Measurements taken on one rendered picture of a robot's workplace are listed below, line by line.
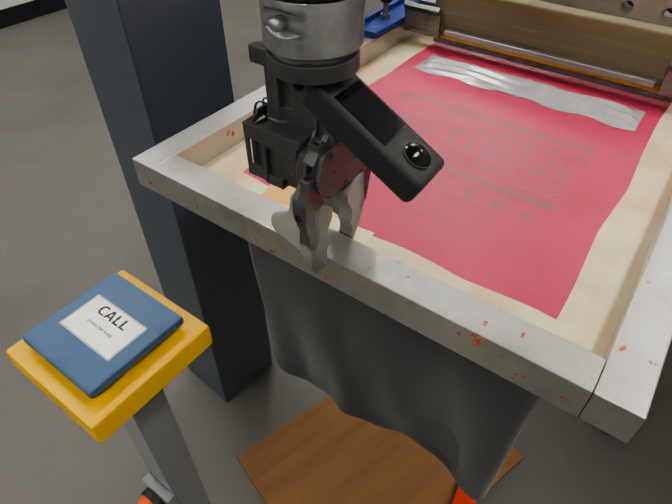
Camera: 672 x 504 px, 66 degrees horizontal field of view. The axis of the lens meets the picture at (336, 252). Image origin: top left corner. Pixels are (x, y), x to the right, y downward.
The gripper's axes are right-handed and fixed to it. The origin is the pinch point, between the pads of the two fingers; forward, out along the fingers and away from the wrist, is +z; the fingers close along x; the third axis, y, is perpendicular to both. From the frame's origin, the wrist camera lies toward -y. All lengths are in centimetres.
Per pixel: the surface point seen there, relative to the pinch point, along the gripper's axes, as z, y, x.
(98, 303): 1.1, 14.5, 17.7
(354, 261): -0.9, -2.8, 0.8
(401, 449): 96, 1, -31
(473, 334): -0.6, -15.7, 1.9
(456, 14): -4, 16, -57
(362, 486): 96, 4, -17
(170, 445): 21.8, 9.9, 18.9
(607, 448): 98, -43, -64
